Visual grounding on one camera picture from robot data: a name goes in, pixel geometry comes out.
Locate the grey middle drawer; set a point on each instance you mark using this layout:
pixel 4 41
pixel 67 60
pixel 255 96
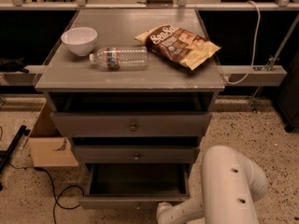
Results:
pixel 135 154

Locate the cardboard box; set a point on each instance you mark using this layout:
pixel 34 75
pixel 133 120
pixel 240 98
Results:
pixel 48 147

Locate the grey top drawer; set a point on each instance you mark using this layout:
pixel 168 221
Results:
pixel 119 125

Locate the black metal stand leg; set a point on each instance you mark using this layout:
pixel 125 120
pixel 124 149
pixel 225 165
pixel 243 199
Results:
pixel 5 154

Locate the brown yellow chip bag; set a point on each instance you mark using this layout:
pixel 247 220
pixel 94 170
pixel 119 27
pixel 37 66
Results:
pixel 178 45

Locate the white bowl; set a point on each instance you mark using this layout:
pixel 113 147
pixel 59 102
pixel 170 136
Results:
pixel 80 40

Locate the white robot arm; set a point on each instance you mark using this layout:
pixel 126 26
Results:
pixel 231 184

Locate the grey bottom drawer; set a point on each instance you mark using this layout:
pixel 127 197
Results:
pixel 135 186

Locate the grey drawer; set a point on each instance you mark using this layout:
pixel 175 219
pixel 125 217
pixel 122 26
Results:
pixel 135 186
pixel 119 125
pixel 135 154

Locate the black cloth on rail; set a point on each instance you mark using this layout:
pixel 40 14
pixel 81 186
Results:
pixel 12 65

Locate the clear plastic water bottle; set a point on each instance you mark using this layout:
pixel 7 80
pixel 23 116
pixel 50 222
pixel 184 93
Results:
pixel 120 58

